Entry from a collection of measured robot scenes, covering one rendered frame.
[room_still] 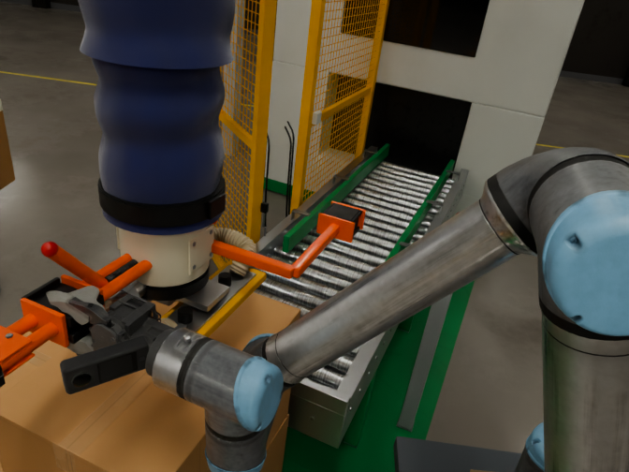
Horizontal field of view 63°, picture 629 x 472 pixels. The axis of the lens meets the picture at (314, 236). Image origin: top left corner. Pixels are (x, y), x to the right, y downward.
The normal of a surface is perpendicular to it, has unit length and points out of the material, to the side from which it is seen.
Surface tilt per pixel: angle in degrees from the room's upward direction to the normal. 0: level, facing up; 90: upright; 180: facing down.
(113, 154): 74
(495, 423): 0
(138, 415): 0
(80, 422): 0
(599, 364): 98
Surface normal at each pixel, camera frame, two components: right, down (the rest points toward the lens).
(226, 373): -0.11, -0.54
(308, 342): -0.54, 0.07
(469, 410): 0.11, -0.86
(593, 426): -0.40, 0.52
